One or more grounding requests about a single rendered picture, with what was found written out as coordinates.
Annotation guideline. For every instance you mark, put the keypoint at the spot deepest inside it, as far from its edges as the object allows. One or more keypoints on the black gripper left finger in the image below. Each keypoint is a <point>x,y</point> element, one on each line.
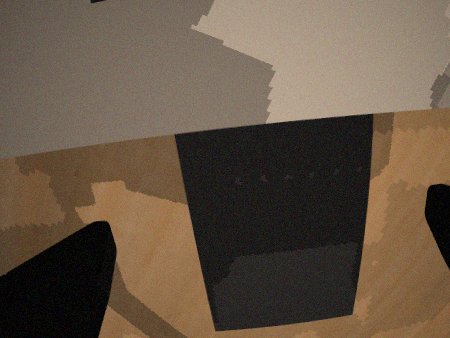
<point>62,292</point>

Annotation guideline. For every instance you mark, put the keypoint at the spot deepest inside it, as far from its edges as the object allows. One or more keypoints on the black two-prong plug charger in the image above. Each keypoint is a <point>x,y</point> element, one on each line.
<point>278,214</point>

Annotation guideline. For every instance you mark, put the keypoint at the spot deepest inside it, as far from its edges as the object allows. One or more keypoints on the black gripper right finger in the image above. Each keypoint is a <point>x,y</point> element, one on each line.
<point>437,213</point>

